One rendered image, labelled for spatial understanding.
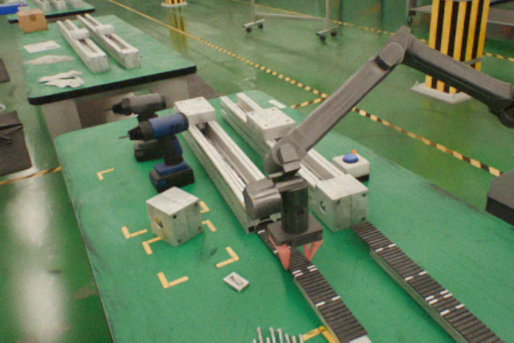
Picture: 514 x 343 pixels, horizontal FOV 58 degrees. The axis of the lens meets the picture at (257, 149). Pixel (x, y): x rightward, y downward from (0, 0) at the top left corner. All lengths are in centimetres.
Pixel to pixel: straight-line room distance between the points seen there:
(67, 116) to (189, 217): 166
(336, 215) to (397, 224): 16
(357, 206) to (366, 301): 27
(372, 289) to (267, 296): 22
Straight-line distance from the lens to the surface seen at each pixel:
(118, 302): 105
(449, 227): 122
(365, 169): 135
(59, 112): 270
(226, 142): 145
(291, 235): 94
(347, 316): 91
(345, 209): 114
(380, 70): 111
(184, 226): 115
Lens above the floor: 146
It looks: 26 degrees down
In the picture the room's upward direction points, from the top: 5 degrees counter-clockwise
